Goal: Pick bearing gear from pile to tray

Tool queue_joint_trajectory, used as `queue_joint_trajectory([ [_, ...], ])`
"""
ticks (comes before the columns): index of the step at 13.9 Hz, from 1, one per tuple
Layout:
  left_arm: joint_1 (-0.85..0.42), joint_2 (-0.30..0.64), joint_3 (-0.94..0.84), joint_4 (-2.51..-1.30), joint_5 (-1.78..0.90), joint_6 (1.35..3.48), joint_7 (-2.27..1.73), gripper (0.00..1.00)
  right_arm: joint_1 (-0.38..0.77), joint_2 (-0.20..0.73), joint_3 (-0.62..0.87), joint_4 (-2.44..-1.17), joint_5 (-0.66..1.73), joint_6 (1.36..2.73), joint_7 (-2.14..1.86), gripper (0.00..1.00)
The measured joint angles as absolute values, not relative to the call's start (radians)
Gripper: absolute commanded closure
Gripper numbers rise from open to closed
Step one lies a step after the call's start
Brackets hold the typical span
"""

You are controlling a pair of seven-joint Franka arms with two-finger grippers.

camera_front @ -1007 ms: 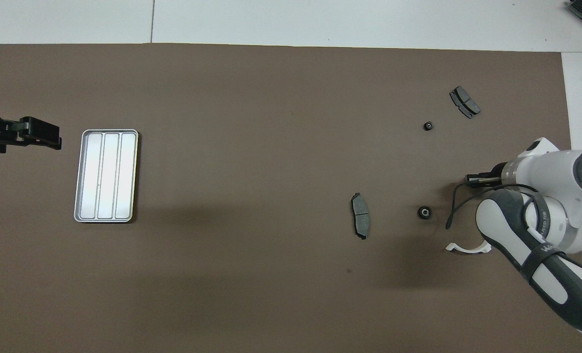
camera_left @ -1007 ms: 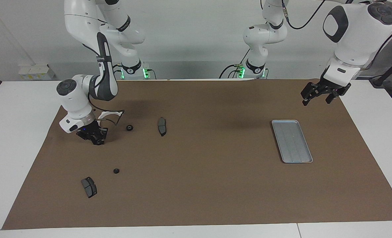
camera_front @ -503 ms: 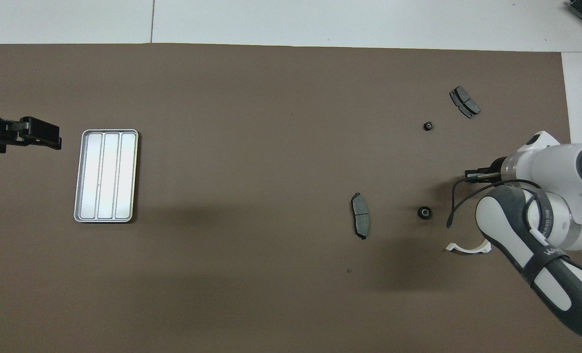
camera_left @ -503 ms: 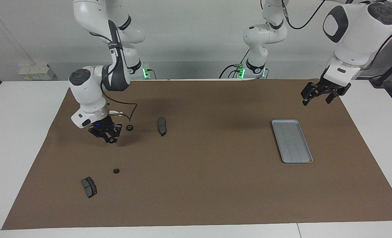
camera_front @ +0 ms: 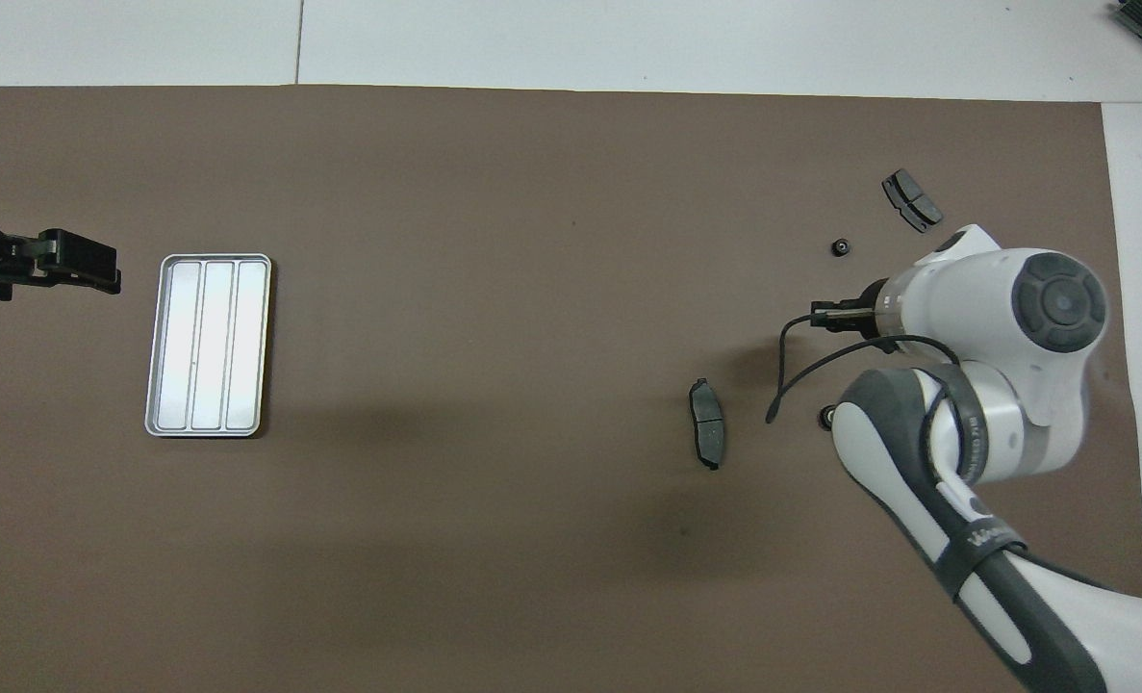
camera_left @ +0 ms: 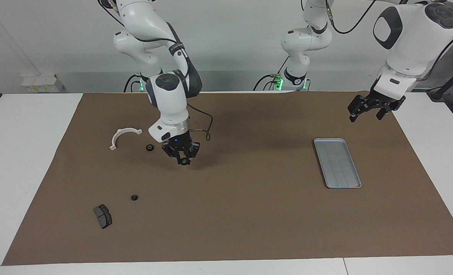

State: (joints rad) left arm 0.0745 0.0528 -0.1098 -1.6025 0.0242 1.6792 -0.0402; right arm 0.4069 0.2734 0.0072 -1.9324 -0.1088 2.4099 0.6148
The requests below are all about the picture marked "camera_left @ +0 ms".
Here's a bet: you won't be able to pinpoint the silver metal tray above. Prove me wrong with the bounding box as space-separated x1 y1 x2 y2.
313 138 362 189

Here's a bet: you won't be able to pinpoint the white curved plastic bracket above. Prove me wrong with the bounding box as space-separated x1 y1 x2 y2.
110 128 143 151

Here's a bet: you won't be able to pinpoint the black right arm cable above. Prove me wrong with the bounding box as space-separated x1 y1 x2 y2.
97 0 214 142

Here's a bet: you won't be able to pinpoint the black stand pole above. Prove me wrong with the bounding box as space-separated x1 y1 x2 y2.
427 61 453 102

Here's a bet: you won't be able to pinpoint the short dark grey brake pad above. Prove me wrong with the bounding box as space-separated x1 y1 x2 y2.
93 204 113 230

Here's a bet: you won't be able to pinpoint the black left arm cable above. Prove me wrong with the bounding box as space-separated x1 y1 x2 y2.
325 0 453 81

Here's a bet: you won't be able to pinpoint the black base cable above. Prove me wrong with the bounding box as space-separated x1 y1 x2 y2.
123 74 143 93
253 57 290 92

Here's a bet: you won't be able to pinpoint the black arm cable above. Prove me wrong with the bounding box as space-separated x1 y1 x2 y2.
325 0 453 81
97 0 214 142

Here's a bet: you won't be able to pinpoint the white power adapter boxes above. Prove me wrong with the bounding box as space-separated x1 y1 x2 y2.
21 74 64 93

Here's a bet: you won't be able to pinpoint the brown table mat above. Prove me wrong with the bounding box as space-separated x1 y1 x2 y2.
2 92 453 266

